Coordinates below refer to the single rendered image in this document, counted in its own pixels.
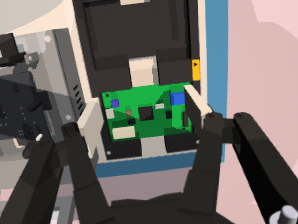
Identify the green circuit board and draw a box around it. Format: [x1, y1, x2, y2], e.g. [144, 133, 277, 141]
[102, 82, 192, 142]

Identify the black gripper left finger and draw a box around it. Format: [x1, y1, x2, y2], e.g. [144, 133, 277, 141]
[0, 98, 117, 224]

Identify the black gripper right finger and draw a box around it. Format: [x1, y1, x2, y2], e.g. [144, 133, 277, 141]
[172, 85, 298, 224]

